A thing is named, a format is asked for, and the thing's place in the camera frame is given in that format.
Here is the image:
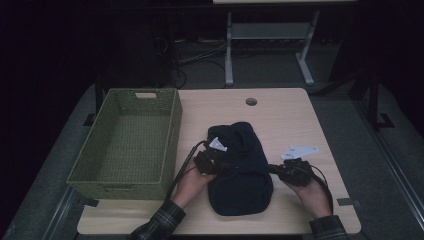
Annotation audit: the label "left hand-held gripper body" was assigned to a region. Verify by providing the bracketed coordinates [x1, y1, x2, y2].
[193, 136, 235, 177]

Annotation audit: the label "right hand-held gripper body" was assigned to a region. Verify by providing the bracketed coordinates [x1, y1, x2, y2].
[279, 144, 320, 187]

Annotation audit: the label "dark cloth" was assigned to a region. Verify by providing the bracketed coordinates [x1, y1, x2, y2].
[206, 121, 275, 217]

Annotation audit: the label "person's left hand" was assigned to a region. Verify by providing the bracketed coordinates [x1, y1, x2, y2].
[171, 159, 218, 210]

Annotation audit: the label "person's right hand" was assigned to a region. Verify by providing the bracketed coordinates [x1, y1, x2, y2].
[285, 177, 333, 220]

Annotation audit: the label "black tape strip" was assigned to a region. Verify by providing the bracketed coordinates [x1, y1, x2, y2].
[336, 197, 362, 208]
[79, 196, 100, 208]

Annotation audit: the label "green woven basket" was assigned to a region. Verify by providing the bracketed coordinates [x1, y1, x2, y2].
[66, 87, 184, 201]

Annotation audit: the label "black metal stand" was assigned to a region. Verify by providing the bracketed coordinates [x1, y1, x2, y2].
[366, 63, 396, 132]

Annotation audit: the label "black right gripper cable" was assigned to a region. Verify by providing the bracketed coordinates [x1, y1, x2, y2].
[309, 164, 335, 215]

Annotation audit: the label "metal floor rail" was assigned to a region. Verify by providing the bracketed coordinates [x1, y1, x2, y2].
[41, 185, 79, 240]
[352, 99, 424, 232]

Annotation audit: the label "floor cables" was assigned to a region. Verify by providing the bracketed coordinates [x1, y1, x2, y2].
[154, 36, 231, 88]

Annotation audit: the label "white metal table frame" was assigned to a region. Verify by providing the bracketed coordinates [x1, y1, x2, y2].
[224, 10, 321, 88]

